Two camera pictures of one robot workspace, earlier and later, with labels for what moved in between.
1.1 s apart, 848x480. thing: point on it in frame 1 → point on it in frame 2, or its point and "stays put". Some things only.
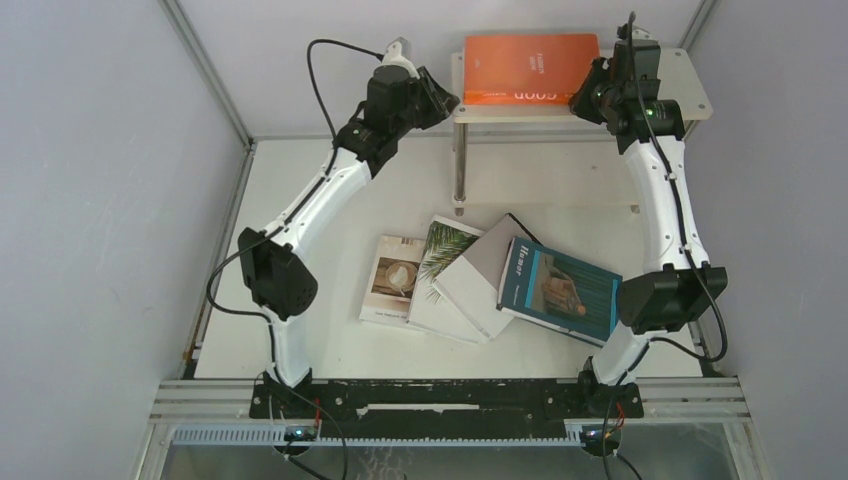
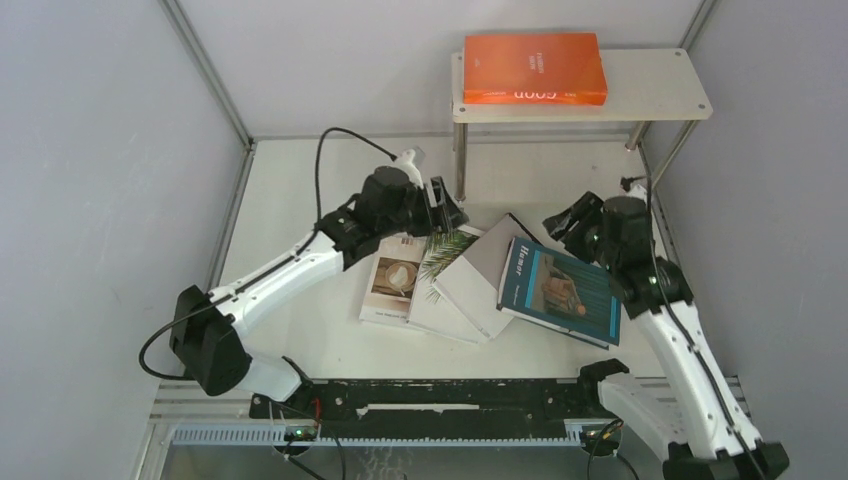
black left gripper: x=441 y=103 → x=452 y=218
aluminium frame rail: x=221 y=86 stays put
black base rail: x=445 y=409 stays put
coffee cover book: x=391 y=280 stays put
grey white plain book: x=473 y=282 stays put
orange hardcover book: x=526 y=69 stays put
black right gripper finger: x=598 y=76 → x=586 y=206
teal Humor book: x=555 y=290 stays put
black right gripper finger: x=582 y=103 → x=575 y=241
